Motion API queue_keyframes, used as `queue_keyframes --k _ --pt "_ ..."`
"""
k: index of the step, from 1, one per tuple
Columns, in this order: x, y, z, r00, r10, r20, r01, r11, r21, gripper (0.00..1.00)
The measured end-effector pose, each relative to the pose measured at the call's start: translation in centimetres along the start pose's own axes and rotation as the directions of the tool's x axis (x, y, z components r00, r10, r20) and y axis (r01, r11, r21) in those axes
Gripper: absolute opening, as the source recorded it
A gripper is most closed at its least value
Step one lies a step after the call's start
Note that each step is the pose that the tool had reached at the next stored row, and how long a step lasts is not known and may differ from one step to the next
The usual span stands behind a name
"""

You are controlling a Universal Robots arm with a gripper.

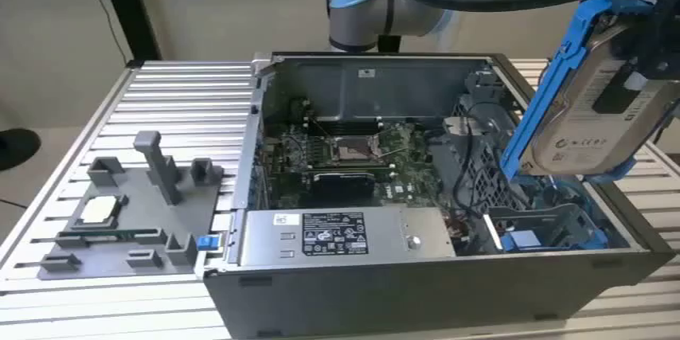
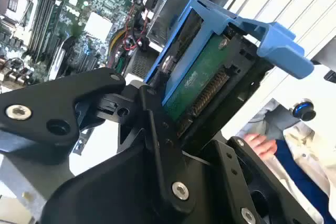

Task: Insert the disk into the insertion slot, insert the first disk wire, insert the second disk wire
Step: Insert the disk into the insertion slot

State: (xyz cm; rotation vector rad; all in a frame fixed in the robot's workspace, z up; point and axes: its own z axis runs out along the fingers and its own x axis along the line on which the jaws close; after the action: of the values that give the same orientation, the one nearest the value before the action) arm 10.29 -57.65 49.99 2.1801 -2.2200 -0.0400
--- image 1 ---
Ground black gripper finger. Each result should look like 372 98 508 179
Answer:
591 59 648 115

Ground hard disk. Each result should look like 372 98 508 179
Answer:
500 0 680 186

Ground grey metal disk bay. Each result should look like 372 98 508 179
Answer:
428 71 633 256

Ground small blue disk carrier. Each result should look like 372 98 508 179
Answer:
500 230 541 253

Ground green motherboard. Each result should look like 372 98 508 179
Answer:
259 116 445 212

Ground CPU socket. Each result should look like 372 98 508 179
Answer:
329 135 384 166

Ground black RAM slots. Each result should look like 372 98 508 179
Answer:
305 115 384 135

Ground black graphics card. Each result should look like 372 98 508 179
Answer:
307 170 376 201

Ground black power supply label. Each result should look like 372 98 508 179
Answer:
301 211 369 257

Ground black open PC case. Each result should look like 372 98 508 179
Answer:
193 51 677 340

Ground silver power supply unit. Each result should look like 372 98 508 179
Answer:
237 207 457 268

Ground grey parts rack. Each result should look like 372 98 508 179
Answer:
35 131 228 280

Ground silver CPU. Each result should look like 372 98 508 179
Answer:
77 197 123 225

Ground green RAM stick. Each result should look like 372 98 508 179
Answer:
60 229 160 242

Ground black round object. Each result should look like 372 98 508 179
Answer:
0 127 43 172

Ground black disk wire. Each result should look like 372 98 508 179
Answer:
451 101 515 213

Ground black upright frame post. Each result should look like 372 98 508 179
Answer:
81 0 164 63

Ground thin black wall cable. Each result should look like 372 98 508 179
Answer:
84 0 129 63

